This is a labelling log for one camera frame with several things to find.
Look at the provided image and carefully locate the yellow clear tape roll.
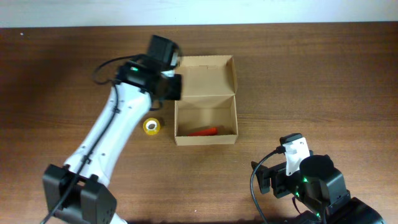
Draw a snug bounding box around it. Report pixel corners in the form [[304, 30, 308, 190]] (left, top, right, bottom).
[[142, 118, 161, 136]]

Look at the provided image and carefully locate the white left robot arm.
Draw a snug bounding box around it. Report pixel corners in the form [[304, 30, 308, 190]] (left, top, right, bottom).
[[42, 35, 182, 223]]

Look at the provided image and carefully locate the brown cardboard box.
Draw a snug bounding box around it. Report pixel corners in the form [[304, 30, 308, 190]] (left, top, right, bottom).
[[174, 55, 239, 146]]

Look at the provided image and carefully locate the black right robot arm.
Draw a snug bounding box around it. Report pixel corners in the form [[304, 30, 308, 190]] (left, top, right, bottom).
[[250, 155, 386, 224]]

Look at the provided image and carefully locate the red stapler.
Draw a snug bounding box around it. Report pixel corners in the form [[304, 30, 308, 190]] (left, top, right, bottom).
[[188, 127, 218, 136]]

